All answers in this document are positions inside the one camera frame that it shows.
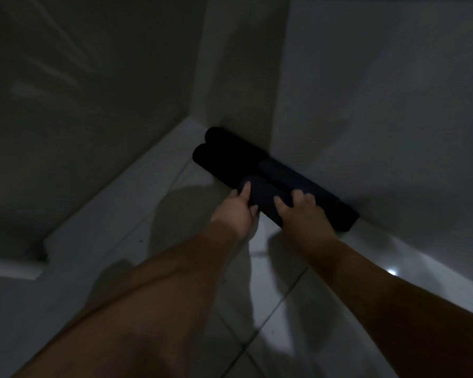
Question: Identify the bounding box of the person's right hand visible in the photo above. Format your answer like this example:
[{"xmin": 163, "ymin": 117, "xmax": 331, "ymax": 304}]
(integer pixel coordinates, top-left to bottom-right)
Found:
[{"xmin": 274, "ymin": 189, "xmax": 340, "ymax": 256}]

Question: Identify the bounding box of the person's left hand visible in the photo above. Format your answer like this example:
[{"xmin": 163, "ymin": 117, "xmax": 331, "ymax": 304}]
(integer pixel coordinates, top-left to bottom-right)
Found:
[{"xmin": 210, "ymin": 181, "xmax": 259, "ymax": 242}]

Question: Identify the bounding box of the short dark towel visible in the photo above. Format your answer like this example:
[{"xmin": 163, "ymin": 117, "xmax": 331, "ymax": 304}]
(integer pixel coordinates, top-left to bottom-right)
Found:
[{"xmin": 239, "ymin": 175, "xmax": 300, "ymax": 229}]

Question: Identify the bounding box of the person's left forearm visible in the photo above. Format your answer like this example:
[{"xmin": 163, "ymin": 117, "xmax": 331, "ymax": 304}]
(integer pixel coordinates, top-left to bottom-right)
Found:
[{"xmin": 14, "ymin": 221, "xmax": 242, "ymax": 378}]

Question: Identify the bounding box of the person's right forearm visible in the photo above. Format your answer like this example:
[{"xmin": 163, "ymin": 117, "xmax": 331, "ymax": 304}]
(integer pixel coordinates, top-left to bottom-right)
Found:
[{"xmin": 305, "ymin": 238, "xmax": 473, "ymax": 378}]

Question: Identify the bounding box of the long dark rolled towel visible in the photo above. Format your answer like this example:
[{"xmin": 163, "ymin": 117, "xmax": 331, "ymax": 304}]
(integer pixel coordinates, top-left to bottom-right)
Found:
[{"xmin": 259, "ymin": 158, "xmax": 360, "ymax": 233}]

